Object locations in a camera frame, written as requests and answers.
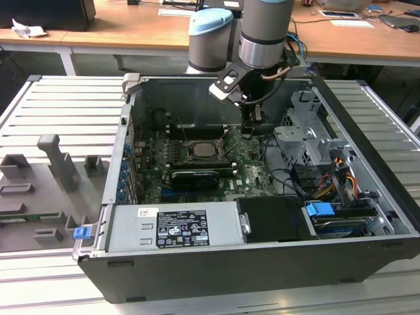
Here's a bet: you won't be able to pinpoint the metal CPU socket cover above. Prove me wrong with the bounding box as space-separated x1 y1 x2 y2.
215 128 231 158

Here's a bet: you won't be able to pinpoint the black CPU socket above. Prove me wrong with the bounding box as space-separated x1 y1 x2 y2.
173 139 230 165

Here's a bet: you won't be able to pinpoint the hard disk drive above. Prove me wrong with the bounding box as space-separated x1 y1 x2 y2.
310 216 369 238

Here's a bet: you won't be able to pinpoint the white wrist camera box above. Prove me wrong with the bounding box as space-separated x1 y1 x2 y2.
208 66 248 102

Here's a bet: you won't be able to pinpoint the blue cable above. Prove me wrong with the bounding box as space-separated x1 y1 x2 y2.
287 31 308 65

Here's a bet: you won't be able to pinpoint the grey case release latch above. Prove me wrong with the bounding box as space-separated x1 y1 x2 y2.
121 73 142 96

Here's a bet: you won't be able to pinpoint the yellow red power wires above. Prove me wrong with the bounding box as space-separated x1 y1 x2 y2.
314 156 359 201

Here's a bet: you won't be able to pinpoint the white paper sheet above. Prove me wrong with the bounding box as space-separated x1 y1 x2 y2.
329 19 375 30

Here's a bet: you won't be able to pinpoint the green RAM stick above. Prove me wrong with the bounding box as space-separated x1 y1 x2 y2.
0 213 60 222

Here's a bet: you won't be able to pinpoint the blue case latch clip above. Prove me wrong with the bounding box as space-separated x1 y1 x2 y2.
73 226 91 241

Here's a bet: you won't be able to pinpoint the black open PC case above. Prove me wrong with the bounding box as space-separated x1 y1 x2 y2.
77 73 420 305

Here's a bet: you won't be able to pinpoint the silver square CPU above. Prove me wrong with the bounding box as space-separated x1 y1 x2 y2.
192 144 216 158

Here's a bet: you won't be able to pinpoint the grey laptop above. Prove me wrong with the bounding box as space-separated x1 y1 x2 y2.
378 14 420 30

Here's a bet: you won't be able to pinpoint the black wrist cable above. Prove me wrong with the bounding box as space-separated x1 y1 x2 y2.
244 64 291 106

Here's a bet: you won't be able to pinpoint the black graphics card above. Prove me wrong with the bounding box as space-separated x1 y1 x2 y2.
170 168 221 190

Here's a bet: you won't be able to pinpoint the grey plastic parts rack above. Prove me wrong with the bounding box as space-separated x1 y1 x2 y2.
0 133 111 253

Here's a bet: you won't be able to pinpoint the crumpled white paper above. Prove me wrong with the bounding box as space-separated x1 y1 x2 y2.
11 18 48 40

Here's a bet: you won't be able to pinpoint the black RAM slot bank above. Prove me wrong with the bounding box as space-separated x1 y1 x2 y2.
167 159 238 175
167 123 228 140

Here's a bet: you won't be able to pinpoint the wooden desk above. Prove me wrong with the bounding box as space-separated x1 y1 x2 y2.
0 0 420 68

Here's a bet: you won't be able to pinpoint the blue disk carrier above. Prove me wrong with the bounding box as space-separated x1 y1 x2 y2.
304 202 336 218

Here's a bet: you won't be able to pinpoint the white framed tablet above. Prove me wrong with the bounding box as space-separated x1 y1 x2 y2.
319 9 359 19

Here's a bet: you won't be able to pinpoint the green motherboard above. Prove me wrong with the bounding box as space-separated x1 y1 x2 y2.
131 126 284 203

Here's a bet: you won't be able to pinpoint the white desk label plate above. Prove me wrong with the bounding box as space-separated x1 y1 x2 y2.
157 8 198 18

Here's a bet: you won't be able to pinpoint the silver power supply with label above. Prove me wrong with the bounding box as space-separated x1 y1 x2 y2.
106 201 247 253

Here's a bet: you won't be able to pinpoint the silver metal drive cage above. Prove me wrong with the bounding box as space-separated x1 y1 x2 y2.
273 90 349 169

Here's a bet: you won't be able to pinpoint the black box on desk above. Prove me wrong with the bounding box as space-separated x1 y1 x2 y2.
0 0 97 32

